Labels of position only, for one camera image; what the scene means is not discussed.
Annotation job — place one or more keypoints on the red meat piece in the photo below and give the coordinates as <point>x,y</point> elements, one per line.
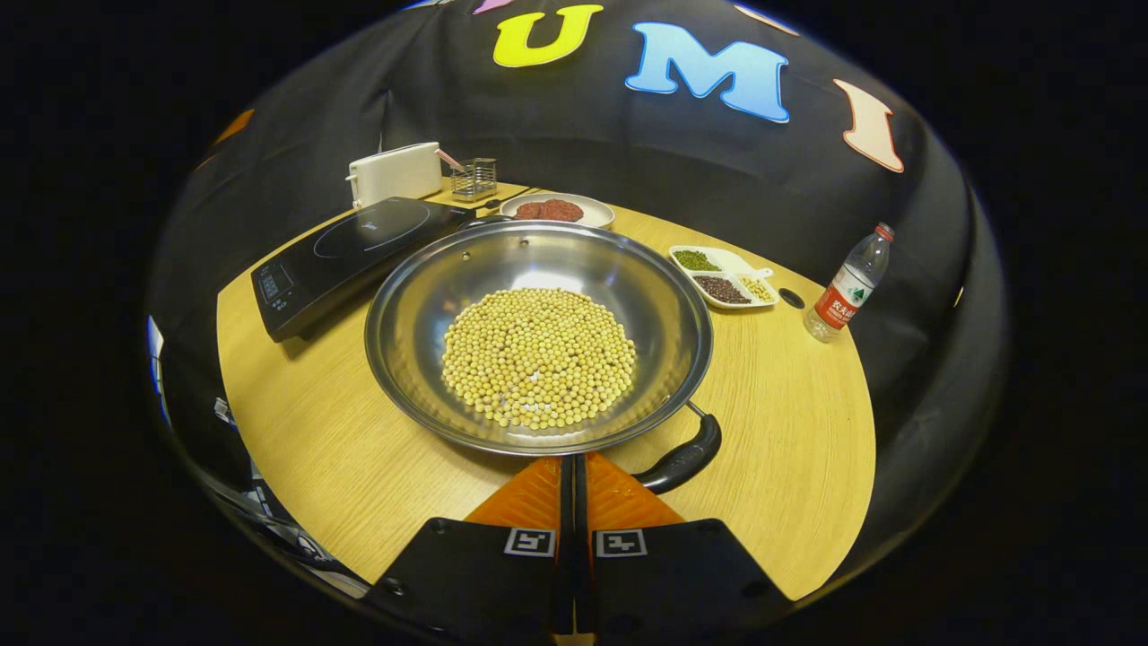
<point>529,211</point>
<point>565,211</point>

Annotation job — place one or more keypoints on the dark red beans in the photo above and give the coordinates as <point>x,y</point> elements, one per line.
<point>721,289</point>

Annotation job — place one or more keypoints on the clear water bottle red label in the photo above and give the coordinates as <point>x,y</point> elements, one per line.
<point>843,301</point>

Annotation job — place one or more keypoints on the small yellow bean portion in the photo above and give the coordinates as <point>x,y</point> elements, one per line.
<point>759,289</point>

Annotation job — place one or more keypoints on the stainless steel pot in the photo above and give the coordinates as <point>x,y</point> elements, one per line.
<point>421,305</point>

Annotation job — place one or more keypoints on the white toaster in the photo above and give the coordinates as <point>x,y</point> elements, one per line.
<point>395,175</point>

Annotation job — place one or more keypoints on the pile of soybeans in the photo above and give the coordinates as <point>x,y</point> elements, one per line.
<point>538,359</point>

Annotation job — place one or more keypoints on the pink striped straw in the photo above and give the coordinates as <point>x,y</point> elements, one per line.
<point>448,161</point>

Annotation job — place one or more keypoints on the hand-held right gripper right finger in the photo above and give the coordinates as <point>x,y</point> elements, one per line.
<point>664,583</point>

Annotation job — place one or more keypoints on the black induction cooktop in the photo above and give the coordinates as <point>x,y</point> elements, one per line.
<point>359,247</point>

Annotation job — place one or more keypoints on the round white plate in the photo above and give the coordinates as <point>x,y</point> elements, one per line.
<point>599,215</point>

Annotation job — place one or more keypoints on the green mung beans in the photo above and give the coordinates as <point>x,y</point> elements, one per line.
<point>697,260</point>

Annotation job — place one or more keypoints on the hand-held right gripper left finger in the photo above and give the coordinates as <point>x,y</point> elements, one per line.
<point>502,583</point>

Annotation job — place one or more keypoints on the white divided dish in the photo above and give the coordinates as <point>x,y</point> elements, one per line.
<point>731,266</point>

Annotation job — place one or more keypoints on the black table grommet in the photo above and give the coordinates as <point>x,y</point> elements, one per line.
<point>791,298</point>

